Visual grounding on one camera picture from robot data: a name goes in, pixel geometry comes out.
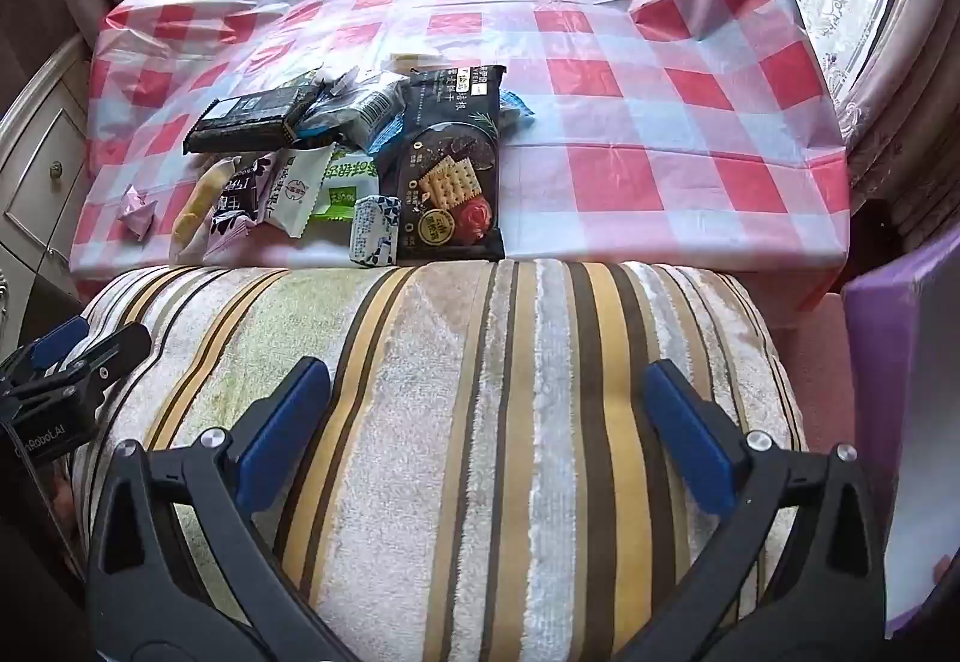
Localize yellow pastry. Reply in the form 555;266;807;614
171;158;235;260

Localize white blue patterned small packet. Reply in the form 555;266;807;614
349;193;403;269

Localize white snack packet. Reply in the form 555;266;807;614
259;145;338;240

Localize long black snack packet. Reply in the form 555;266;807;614
184;88;316;155

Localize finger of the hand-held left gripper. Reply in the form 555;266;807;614
0;323;153;420
0;315;91;395

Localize purple white cardboard box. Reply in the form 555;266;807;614
840;234;960;622

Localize purple flower print snack packet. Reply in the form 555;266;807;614
206;156;282;258

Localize large black cracker packet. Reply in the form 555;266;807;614
375;66;511;262

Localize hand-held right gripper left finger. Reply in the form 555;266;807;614
85;356;353;662

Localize embroidered pink-brown drape curtain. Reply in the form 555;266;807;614
844;0;960;243

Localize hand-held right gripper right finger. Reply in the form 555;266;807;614
615;358;890;662

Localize striped plush blanket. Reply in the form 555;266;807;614
71;259;807;662

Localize red checked plastic tablecloth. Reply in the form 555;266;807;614
69;0;852;318

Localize pink wrapped candy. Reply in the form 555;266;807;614
118;182;160;245

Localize white drawer cabinet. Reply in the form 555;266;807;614
0;32;95;311

